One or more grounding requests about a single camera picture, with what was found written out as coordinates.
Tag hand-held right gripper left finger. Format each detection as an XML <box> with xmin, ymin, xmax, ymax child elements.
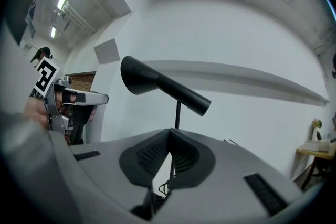
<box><xmin>69</xmin><ymin>127</ymin><xmax>171</xmax><ymax>212</ymax></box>

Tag person's gray shirt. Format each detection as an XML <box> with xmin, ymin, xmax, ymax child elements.
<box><xmin>4</xmin><ymin>0</ymin><xmax>62</xmax><ymax>46</ymax></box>

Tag wooden side table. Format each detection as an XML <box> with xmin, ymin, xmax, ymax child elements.
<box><xmin>296</xmin><ymin>147</ymin><xmax>336</xmax><ymax>190</ymax></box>

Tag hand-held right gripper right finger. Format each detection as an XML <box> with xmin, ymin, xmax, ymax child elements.
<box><xmin>154</xmin><ymin>127</ymin><xmax>305</xmax><ymax>224</ymax></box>

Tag person's left hand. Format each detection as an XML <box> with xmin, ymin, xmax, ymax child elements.
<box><xmin>22</xmin><ymin>98</ymin><xmax>51</xmax><ymax>130</ymax></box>

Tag white ceiling pipes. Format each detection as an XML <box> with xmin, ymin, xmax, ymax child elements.
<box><xmin>60</xmin><ymin>1</ymin><xmax>96</xmax><ymax>35</ymax></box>

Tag brown wooden board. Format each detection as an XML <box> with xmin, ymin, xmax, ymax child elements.
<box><xmin>68</xmin><ymin>73</ymin><xmax>96</xmax><ymax>93</ymax></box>

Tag white boxes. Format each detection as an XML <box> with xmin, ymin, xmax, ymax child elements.
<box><xmin>301</xmin><ymin>138</ymin><xmax>336</xmax><ymax>153</ymax></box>

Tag long white wall ledge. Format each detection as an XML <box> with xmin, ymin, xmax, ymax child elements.
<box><xmin>141</xmin><ymin>60</ymin><xmax>330</xmax><ymax>107</ymax></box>

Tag black desk lamp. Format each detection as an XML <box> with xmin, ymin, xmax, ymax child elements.
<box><xmin>120</xmin><ymin>55</ymin><xmax>212</xmax><ymax>190</ymax></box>

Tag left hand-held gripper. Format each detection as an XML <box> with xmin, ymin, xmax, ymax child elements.
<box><xmin>33</xmin><ymin>56</ymin><xmax>109</xmax><ymax>135</ymax></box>

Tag gray square wall panel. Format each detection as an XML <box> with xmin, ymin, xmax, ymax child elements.
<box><xmin>93</xmin><ymin>38</ymin><xmax>119</xmax><ymax>65</ymax></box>

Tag black lamp cable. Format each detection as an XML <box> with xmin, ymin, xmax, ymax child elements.
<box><xmin>158</xmin><ymin>177</ymin><xmax>172</xmax><ymax>198</ymax></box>

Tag green and yellow figure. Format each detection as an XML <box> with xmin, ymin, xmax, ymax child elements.
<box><xmin>311</xmin><ymin>118</ymin><xmax>323</xmax><ymax>141</ymax></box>

